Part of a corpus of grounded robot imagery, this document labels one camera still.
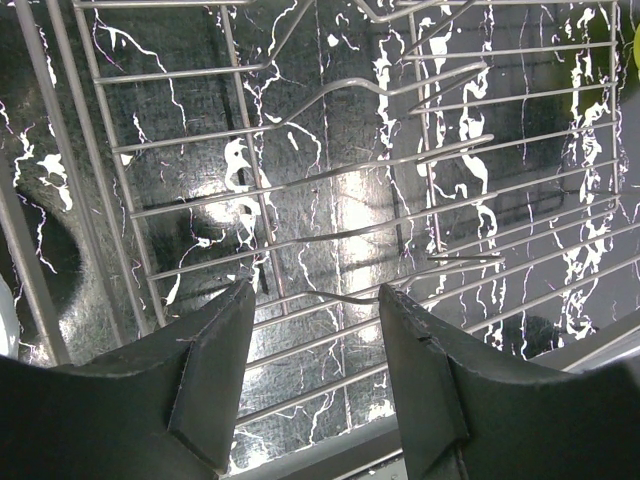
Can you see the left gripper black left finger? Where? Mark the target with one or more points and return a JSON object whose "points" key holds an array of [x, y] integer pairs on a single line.
{"points": [[161, 407]]}

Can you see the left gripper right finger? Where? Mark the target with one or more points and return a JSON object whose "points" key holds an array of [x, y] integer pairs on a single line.
{"points": [[468, 411]]}

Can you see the white ribbed bowl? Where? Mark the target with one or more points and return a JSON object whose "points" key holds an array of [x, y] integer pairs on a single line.
{"points": [[9, 323]]}

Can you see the black wire dish rack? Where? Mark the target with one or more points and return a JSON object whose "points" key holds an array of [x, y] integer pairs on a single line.
{"points": [[482, 156]]}

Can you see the yellow bowl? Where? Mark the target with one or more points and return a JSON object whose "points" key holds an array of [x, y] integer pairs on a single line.
{"points": [[636, 50]]}

